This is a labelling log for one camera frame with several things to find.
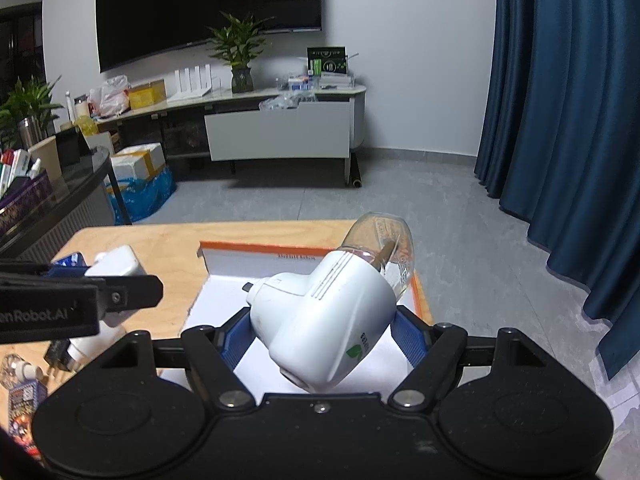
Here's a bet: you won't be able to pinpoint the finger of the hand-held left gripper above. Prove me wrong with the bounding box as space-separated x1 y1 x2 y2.
0 259 94 282
95 274 165 318

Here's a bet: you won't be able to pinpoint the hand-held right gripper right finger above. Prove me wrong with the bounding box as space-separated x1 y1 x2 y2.
387 309 546 409

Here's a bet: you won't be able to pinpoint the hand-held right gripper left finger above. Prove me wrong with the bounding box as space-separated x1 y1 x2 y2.
100 307 257 409

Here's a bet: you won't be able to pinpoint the white plug adapter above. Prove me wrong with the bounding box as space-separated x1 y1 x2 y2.
67 245 149 362

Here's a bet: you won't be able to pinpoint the orange-edged white box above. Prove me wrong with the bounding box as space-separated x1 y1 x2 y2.
180 240 434 397

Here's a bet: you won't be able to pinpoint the white plug-in mosquito repellent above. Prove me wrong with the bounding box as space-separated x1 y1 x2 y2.
243 213 416 395

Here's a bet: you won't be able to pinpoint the purple patterned tin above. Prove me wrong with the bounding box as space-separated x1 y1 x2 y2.
0 169 54 240

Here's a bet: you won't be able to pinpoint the round black glass table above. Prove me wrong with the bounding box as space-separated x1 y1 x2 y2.
0 145 133 263

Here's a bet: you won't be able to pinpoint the blue plastic bag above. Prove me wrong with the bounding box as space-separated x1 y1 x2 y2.
104 166 177 226

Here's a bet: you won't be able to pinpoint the green white medicine box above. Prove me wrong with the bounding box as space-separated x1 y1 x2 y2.
0 152 16 197

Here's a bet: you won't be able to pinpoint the white blue medicine box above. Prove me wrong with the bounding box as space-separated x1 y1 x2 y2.
9 148 35 182

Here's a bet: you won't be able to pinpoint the kraft paper box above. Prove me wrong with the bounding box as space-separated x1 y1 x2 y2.
27 135 64 182

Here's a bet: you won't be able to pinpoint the white cardboard box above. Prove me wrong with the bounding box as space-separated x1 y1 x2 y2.
109 142 167 182

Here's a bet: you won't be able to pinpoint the steel thermos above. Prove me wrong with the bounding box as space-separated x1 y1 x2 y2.
18 115 44 151

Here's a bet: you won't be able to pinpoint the yellow bottle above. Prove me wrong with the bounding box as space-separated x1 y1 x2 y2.
74 99 99 136

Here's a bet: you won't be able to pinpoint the large leafy plant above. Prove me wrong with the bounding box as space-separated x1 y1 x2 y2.
0 75 64 150

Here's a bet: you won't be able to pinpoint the white tv cabinet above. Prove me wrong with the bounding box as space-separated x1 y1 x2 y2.
94 81 369 177

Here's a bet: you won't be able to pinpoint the white plastic bag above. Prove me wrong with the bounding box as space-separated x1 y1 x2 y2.
88 75 132 117

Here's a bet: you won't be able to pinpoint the yellow box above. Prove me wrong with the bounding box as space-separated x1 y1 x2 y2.
128 79 167 110

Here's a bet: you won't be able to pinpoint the white router with antennas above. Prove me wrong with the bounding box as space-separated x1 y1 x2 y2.
170 64 215 105

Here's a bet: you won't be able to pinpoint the clear plastic bag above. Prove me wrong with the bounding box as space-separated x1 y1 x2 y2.
258 91 317 112

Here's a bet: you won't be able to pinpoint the potted plant in dark pot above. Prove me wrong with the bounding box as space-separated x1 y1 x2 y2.
206 11 275 94

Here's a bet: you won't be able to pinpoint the small blue white boxes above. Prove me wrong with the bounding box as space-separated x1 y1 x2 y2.
274 75 319 94

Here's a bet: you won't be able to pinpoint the blue curtain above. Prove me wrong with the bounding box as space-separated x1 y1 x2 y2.
473 0 640 378

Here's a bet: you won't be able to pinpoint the black green display box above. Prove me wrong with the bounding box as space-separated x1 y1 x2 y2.
306 45 349 77

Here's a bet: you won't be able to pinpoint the black wall television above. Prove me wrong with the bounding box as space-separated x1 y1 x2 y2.
95 0 323 74

